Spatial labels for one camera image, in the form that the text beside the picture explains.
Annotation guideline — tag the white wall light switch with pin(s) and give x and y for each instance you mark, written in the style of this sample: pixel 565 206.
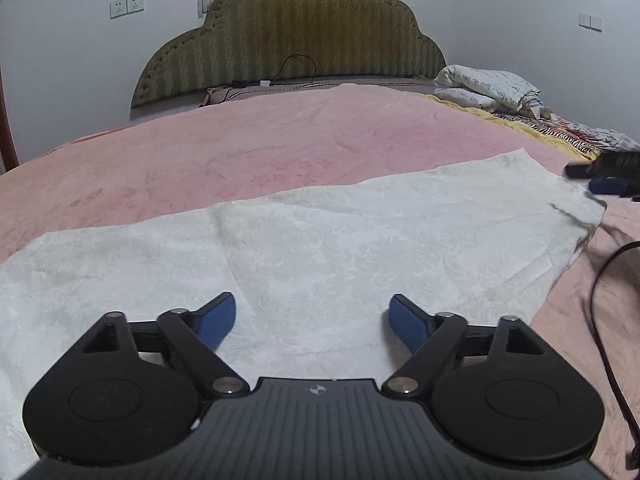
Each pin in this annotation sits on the white wall light switch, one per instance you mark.
pixel 590 21

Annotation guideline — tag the brown cloth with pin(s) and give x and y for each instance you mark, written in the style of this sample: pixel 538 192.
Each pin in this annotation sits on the brown cloth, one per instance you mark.
pixel 217 95

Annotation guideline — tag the white wall socket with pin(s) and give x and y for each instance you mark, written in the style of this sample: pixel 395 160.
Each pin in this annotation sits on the white wall socket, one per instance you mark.
pixel 117 8
pixel 135 4

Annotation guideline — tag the grey crumpled cloth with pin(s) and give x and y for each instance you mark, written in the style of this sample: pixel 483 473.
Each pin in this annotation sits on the grey crumpled cloth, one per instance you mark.
pixel 607 138

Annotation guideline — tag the pink blanket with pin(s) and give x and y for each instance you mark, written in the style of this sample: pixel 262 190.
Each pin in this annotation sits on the pink blanket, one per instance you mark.
pixel 280 140

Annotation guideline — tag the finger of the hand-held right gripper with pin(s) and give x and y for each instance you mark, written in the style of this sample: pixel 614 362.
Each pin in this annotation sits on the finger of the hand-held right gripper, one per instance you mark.
pixel 580 170
pixel 607 186

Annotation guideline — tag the yellow blanket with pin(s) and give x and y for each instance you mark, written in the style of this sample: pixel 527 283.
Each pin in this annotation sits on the yellow blanket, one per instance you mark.
pixel 500 120

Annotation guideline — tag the white towel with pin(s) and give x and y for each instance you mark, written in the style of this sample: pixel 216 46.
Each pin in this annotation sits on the white towel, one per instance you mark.
pixel 320 240

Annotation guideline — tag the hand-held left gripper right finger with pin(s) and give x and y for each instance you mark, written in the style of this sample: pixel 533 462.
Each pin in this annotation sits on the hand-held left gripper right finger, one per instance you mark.
pixel 407 321

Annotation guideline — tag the grey bed sheet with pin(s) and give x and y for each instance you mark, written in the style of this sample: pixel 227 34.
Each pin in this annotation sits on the grey bed sheet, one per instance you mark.
pixel 310 82

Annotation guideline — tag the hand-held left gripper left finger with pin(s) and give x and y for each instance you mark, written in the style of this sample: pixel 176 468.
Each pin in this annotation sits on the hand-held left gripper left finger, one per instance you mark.
pixel 217 321

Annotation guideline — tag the white printed folded quilt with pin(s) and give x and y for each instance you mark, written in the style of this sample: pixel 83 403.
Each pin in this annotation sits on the white printed folded quilt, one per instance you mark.
pixel 485 85

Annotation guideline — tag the zebra striped cloth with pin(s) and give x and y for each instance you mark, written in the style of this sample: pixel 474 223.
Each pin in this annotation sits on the zebra striped cloth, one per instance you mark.
pixel 540 126

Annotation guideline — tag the olive green padded headboard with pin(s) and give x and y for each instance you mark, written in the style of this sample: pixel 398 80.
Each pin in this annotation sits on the olive green padded headboard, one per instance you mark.
pixel 310 35

